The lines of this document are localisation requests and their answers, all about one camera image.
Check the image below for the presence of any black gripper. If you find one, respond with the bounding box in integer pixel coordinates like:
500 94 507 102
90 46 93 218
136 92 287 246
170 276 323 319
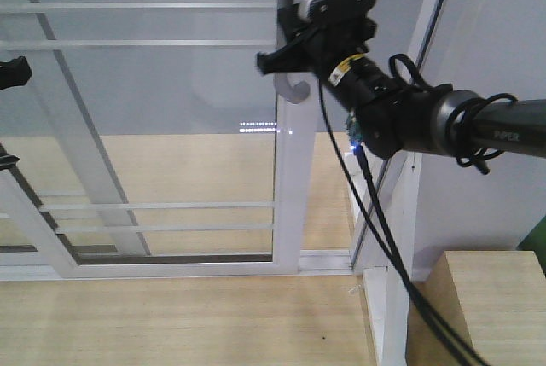
256 4 388 97

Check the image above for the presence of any white sliding glass door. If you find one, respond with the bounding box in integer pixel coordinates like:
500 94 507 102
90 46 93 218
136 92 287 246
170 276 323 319
1 0 317 280

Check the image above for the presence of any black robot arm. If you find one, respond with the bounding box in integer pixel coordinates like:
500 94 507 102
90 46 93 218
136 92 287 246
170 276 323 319
257 0 545 166

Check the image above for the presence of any aluminium door floor track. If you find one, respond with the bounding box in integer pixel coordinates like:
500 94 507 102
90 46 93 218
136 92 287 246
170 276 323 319
299 249 353 276

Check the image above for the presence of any white fixed glass door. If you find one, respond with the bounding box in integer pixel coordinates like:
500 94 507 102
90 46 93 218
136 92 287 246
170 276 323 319
1 146 78 278

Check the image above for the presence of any green circuit board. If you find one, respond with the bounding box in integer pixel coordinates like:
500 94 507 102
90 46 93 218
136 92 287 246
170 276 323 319
346 109 363 147

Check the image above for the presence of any light wooden floor platform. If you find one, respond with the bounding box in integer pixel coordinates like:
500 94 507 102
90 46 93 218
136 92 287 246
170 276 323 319
1 133 375 365

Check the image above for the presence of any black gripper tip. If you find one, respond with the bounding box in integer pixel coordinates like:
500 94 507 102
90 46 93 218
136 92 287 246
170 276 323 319
0 56 32 90

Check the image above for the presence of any green folded mat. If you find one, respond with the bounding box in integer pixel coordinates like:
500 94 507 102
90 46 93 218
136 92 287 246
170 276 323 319
517 218 546 254

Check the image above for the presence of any light wooden box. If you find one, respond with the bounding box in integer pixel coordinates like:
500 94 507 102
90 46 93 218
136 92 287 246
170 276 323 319
415 251 545 365

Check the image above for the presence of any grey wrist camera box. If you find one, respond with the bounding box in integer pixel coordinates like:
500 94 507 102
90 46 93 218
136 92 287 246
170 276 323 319
297 0 376 25

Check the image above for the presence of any white door frame post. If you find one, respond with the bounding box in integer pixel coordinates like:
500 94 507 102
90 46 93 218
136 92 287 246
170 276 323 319
343 0 447 265

